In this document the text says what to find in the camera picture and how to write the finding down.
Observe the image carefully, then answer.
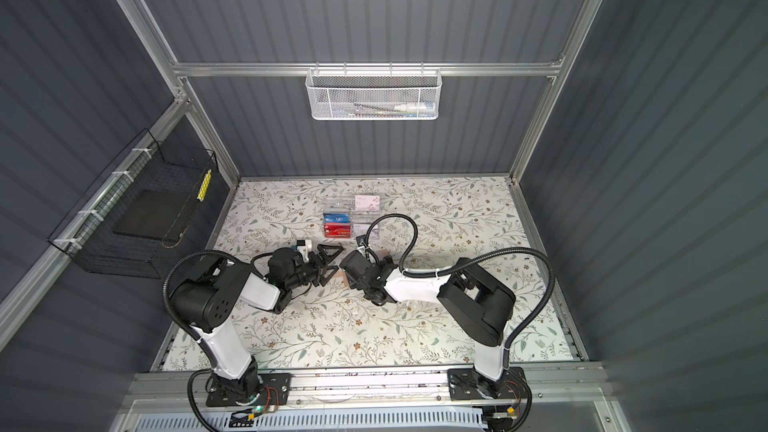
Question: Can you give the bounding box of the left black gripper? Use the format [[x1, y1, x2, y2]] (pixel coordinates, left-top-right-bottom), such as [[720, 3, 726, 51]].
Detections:
[[284, 245, 341, 293]]

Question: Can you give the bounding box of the pink leather card holder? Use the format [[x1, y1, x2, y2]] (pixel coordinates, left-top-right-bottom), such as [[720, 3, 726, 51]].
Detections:
[[335, 249, 393, 291]]

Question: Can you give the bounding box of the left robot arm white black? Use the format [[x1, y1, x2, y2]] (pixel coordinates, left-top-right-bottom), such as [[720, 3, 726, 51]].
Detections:
[[162, 240, 344, 404]]

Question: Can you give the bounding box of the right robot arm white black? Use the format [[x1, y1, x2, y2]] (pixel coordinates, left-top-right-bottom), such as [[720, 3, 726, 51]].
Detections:
[[340, 251, 516, 399]]

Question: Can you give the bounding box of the red card in organizer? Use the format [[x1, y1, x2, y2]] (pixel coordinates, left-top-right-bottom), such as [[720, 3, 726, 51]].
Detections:
[[323, 222, 352, 239]]

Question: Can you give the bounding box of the white card in organizer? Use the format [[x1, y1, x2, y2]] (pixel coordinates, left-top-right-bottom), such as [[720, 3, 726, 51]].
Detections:
[[351, 223, 379, 238]]

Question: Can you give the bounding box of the clear acrylic card organizer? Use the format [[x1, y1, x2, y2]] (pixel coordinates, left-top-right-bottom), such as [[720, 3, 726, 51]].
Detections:
[[322, 195, 383, 227]]

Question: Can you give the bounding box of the pink card in organizer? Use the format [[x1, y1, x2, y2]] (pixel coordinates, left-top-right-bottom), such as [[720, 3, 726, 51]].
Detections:
[[354, 195, 381, 212]]

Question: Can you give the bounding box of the yellow tag on basket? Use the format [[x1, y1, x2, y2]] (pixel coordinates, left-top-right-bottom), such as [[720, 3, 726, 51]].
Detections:
[[196, 169, 212, 202]]

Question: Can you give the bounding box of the white tube in basket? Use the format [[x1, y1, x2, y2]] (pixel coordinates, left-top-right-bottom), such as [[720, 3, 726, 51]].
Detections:
[[394, 102, 437, 117]]

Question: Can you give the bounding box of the black pad in basket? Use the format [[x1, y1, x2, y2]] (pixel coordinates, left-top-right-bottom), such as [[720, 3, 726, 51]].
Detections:
[[113, 190, 187, 243]]

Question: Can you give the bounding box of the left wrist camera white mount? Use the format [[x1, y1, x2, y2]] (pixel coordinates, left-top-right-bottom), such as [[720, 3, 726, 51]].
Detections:
[[293, 239, 313, 262]]

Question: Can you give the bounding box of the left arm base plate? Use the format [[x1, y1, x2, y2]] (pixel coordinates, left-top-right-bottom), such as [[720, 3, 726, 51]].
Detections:
[[205, 372, 293, 407]]

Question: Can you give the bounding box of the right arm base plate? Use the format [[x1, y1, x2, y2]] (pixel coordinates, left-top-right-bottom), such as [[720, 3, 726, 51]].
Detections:
[[447, 367, 531, 402]]

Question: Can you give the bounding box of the white wire mesh basket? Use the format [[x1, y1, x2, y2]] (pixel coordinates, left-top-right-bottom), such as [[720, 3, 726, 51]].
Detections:
[[305, 70, 443, 121]]

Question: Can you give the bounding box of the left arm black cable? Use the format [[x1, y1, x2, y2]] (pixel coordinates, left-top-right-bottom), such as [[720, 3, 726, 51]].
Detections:
[[162, 249, 277, 432]]

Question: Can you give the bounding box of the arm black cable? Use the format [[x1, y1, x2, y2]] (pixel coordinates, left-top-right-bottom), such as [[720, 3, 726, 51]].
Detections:
[[362, 212, 557, 352], [162, 249, 277, 432]]

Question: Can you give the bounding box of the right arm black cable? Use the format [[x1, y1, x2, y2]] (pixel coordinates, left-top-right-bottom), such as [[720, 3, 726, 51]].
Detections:
[[362, 212, 557, 352]]

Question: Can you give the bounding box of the black wire mesh basket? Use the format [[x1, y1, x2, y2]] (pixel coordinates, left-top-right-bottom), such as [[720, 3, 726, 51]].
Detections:
[[48, 134, 219, 279]]

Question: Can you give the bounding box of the aluminium front rail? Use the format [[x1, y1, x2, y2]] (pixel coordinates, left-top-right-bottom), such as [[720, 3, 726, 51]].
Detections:
[[118, 362, 615, 414]]

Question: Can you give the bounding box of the white perforated cable duct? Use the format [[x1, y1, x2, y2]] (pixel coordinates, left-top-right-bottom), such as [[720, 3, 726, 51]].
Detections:
[[133, 406, 487, 432]]

